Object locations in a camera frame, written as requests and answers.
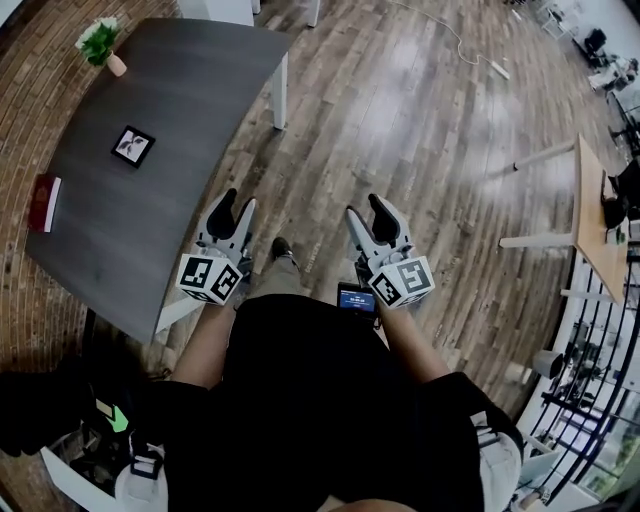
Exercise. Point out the person's right forearm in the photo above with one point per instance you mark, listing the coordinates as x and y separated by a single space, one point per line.
410 345

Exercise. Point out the black framed picture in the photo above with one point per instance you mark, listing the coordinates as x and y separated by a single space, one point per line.
133 146

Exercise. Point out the grey cylindrical bin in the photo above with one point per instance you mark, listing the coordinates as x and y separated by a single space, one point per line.
547 363

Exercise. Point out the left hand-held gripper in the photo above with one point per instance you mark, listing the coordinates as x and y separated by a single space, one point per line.
202 275

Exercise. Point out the black office chair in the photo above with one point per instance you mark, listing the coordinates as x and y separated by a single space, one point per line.
45 400
596 41

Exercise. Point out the person's left forearm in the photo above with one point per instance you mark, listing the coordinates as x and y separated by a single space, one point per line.
205 345

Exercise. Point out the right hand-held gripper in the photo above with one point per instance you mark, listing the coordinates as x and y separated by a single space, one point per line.
407 277

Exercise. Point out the person's left leg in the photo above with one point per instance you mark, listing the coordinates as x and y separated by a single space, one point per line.
280 272

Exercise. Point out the red book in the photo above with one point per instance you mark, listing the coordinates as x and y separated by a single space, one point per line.
42 202

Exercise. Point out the grey work table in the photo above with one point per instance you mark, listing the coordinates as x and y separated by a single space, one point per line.
150 210

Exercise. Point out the white power strip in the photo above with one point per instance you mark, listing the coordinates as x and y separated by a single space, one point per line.
501 70

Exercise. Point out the person's black shirt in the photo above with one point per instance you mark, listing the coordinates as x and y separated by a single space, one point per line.
320 410

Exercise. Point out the black metal railing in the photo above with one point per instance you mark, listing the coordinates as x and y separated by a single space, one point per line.
585 390

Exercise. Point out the small black screen device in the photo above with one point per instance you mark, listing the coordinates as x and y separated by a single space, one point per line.
356 299

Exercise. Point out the tan card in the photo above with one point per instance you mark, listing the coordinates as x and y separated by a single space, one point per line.
104 406

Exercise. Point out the green plant in beige vase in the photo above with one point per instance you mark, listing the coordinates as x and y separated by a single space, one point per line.
100 42

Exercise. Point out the green paper arrow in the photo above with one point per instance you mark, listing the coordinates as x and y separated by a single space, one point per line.
120 421

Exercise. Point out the black bag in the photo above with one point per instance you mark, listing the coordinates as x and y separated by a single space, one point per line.
620 200

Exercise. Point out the light wooden table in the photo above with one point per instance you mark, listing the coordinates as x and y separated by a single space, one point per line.
597 240

